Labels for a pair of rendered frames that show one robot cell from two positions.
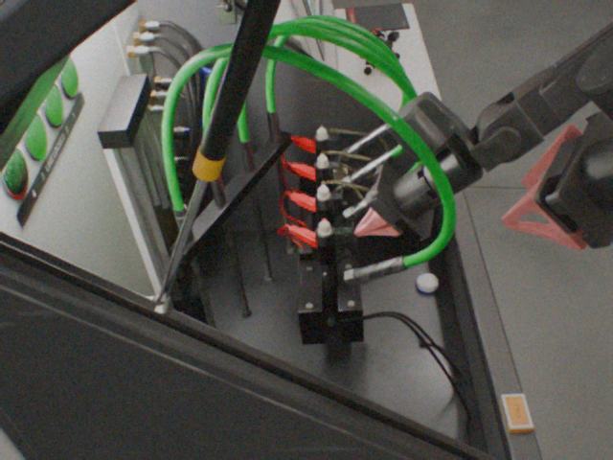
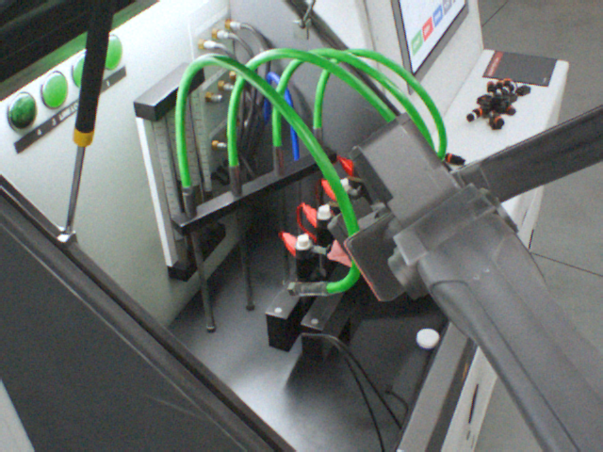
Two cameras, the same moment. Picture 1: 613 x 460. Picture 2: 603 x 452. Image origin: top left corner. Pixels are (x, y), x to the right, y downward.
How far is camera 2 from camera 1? 0.37 m
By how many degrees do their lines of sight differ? 17
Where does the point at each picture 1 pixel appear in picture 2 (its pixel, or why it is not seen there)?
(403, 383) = (349, 418)
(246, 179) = (270, 181)
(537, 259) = not seen: outside the picture
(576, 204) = (366, 255)
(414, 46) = (539, 105)
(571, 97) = (508, 180)
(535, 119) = not seen: hidden behind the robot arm
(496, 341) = (430, 405)
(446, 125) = not seen: hidden behind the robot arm
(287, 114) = (343, 135)
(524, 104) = (464, 175)
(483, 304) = (441, 368)
